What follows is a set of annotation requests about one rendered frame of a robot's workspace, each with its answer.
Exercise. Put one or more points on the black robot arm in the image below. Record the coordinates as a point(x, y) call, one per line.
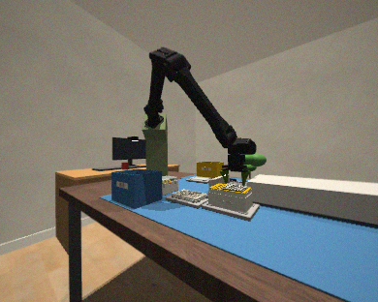
point(172, 69)

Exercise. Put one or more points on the blue bench mat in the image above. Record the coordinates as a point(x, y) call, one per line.
point(336, 257)

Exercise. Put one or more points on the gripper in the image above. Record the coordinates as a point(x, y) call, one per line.
point(234, 165)

